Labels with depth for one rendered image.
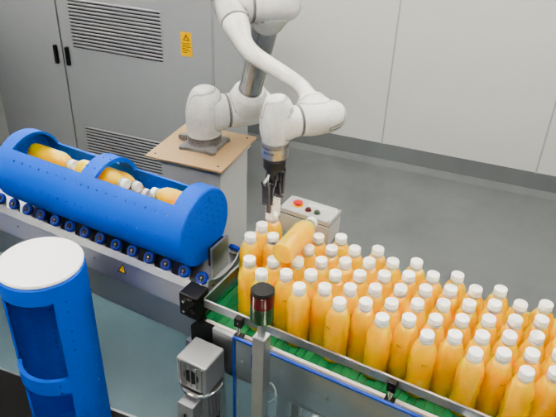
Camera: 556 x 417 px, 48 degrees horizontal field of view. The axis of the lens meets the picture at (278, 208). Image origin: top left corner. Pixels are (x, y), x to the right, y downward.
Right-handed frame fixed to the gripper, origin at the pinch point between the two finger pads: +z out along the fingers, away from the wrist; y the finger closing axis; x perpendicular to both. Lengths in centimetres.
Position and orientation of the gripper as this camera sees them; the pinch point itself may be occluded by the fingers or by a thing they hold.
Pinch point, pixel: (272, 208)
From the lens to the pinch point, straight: 215.6
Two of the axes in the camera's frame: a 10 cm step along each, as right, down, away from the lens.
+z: -0.3, 8.5, 5.3
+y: -4.8, 4.5, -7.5
